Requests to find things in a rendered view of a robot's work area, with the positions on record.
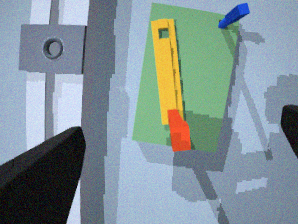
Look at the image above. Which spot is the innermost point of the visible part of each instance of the light grey slotted metal rail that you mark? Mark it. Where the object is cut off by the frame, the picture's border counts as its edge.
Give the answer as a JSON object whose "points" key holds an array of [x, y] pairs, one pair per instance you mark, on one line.
{"points": [[57, 51]]}

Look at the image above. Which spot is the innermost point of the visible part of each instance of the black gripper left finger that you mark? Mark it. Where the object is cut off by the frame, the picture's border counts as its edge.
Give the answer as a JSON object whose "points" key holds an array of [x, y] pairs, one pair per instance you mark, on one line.
{"points": [[38, 186]]}

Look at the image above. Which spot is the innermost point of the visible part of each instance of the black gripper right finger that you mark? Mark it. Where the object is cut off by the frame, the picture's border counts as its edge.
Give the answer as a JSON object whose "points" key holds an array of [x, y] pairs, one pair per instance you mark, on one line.
{"points": [[289, 124]]}

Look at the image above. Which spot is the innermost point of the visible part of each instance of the blue pin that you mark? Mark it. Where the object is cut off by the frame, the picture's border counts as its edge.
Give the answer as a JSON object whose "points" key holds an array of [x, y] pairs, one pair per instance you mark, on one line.
{"points": [[237, 13]]}

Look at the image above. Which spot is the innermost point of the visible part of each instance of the green tray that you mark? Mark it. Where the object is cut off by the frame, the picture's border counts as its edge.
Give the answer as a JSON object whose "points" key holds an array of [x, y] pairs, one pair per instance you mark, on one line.
{"points": [[205, 54]]}

